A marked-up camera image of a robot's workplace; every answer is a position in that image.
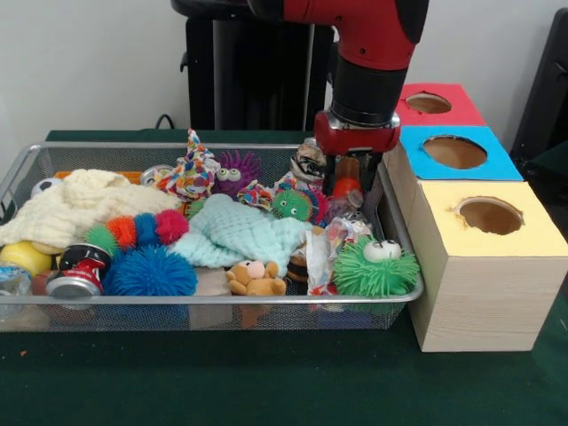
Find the crushed silver can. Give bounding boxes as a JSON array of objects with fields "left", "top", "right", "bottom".
[{"left": 289, "top": 137, "right": 328, "bottom": 182}]

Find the silver mesh bin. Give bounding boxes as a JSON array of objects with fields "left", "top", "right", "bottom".
[{"left": 0, "top": 140, "right": 426, "bottom": 333}]

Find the mint knitted cloth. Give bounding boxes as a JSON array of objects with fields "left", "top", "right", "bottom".
[{"left": 167, "top": 193, "right": 314, "bottom": 270}]

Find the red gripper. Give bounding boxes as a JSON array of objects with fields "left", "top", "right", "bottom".
[{"left": 313, "top": 110, "right": 401, "bottom": 196}]

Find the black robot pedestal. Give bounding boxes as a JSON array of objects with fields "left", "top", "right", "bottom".
[{"left": 170, "top": 0, "right": 339, "bottom": 131}]

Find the wooden box with three holes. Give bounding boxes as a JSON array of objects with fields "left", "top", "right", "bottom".
[{"left": 376, "top": 82, "right": 568, "bottom": 354}]

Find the cream knitted cloth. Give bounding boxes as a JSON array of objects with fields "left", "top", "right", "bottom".
[{"left": 0, "top": 169, "right": 181, "bottom": 248}]

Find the dark green table cloth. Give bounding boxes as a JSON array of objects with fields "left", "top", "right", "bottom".
[{"left": 0, "top": 128, "right": 568, "bottom": 426}]

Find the blue spiky ball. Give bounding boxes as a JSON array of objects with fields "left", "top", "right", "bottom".
[{"left": 102, "top": 244, "right": 199, "bottom": 297}]

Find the crushed red black can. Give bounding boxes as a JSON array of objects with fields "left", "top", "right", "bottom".
[{"left": 44, "top": 242, "right": 113, "bottom": 299}]

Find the purple spiky toy with eyes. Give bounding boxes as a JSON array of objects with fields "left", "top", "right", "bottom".
[{"left": 211, "top": 149, "right": 264, "bottom": 197}]

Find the green spiky toy with eyes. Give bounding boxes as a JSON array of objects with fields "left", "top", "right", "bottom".
[{"left": 332, "top": 236, "right": 421, "bottom": 297}]

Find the brown teddy bear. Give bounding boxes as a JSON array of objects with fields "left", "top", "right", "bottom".
[{"left": 225, "top": 260, "right": 288, "bottom": 297}]

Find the colourful rope toy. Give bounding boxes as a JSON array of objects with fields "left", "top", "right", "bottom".
[{"left": 155, "top": 128, "right": 222, "bottom": 203}]

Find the multicolour spiky caterpillar toy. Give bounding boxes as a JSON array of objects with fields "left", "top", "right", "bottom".
[{"left": 83, "top": 209, "right": 191, "bottom": 256}]

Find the black chair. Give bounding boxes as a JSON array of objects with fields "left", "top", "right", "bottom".
[{"left": 509, "top": 7, "right": 568, "bottom": 178}]

